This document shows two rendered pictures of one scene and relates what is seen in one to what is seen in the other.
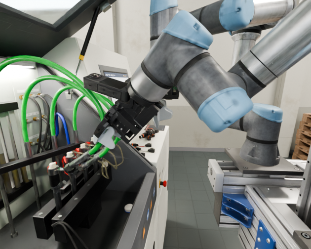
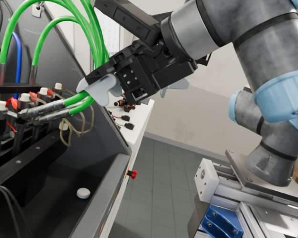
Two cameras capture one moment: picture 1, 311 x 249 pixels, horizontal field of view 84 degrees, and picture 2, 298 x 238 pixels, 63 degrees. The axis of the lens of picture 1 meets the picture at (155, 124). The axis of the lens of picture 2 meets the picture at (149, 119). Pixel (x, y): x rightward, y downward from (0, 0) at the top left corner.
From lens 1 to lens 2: 0.09 m
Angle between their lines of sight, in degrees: 8
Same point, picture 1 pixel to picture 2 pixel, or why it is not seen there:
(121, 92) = (149, 29)
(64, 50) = not seen: outside the picture
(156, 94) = (201, 48)
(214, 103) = (290, 83)
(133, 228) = (94, 219)
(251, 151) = (260, 162)
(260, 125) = (284, 132)
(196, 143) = (176, 135)
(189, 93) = (258, 60)
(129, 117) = (146, 69)
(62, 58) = not seen: outside the picture
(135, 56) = not seen: outside the picture
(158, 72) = (220, 19)
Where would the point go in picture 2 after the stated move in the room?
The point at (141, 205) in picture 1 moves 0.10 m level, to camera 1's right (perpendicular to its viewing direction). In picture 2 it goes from (108, 193) to (145, 202)
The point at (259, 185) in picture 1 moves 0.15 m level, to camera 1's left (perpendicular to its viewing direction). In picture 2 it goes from (257, 205) to (214, 194)
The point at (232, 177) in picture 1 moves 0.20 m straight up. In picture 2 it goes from (228, 187) to (256, 131)
